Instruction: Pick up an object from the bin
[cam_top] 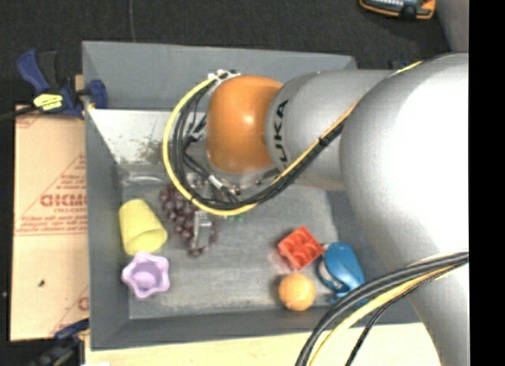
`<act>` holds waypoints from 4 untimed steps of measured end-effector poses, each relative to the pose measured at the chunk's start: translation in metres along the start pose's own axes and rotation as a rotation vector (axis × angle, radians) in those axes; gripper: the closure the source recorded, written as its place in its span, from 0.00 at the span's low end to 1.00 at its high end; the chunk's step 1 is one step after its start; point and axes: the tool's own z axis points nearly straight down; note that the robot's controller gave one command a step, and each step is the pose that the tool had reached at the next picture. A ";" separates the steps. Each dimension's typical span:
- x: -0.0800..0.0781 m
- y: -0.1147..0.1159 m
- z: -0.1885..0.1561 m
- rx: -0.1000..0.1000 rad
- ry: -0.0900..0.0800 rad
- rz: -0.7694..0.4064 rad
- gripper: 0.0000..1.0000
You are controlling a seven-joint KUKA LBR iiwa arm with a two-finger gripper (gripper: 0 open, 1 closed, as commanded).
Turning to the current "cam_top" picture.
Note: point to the brown cardboard board red print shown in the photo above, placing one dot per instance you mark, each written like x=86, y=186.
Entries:
x=47, y=167

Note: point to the grey metal bin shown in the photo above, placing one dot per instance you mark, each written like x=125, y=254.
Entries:
x=244, y=277

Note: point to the purple toy grape bunch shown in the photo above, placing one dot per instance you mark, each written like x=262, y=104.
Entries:
x=174, y=207

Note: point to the yellow plastic cup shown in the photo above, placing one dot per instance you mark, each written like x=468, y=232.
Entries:
x=140, y=225

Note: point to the purple star-shaped cup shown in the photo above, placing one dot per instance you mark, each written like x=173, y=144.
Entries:
x=147, y=275

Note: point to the orange ball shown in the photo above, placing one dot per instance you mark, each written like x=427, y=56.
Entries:
x=296, y=292

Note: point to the blue and white plastic tool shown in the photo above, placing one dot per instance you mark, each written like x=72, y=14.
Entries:
x=343, y=266

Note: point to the red toy building brick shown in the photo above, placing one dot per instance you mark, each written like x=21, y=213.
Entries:
x=300, y=248

